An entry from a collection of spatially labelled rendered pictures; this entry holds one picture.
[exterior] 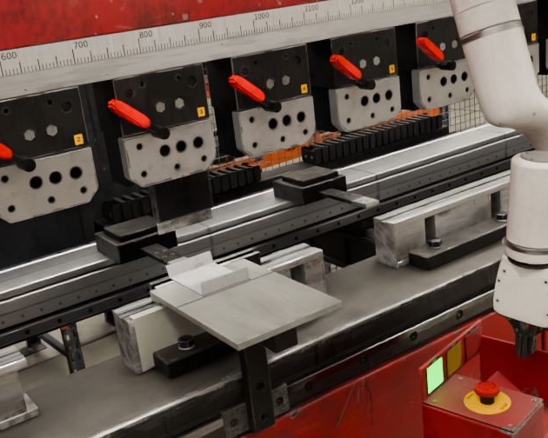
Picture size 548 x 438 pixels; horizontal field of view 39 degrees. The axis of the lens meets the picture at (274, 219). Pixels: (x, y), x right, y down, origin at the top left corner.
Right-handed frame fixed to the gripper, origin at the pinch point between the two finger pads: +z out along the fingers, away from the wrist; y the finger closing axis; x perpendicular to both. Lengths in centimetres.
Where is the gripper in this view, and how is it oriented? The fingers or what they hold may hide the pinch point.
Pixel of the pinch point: (525, 343)
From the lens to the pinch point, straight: 133.4
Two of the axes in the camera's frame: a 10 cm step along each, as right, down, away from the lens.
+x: 6.6, -3.0, 6.8
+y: 7.5, 2.1, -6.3
